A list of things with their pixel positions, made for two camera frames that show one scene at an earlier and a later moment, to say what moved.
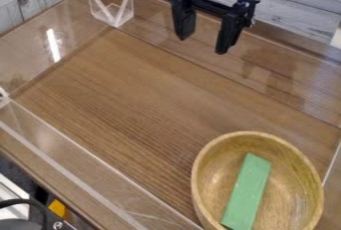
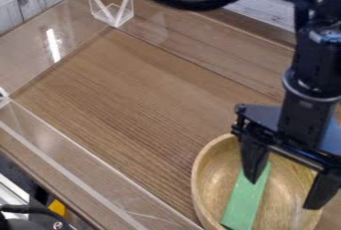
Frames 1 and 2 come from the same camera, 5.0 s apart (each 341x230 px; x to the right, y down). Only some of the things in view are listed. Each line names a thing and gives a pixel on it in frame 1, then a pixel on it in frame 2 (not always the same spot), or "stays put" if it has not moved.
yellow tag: [58, 208] stays put
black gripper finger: [230, 26] to [324, 189]
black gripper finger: [182, 15] to [255, 155]
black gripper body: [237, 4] to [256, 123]
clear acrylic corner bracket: [113, 15] stays put
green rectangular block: [241, 210] stays put
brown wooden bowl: [293, 195] stays put
